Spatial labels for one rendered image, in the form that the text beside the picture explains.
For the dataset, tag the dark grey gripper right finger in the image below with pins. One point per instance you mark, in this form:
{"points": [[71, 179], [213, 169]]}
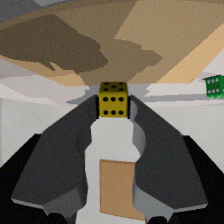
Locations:
{"points": [[173, 177]]}

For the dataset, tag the yellow die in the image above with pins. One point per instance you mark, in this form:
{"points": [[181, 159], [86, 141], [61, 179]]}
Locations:
{"points": [[113, 99]]}

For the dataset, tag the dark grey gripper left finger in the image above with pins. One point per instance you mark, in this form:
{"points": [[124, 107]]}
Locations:
{"points": [[47, 175]]}

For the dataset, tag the tan flat mat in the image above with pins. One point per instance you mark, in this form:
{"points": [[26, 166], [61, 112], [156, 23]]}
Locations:
{"points": [[86, 42]]}

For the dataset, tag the green die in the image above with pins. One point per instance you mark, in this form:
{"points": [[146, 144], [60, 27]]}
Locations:
{"points": [[215, 86]]}

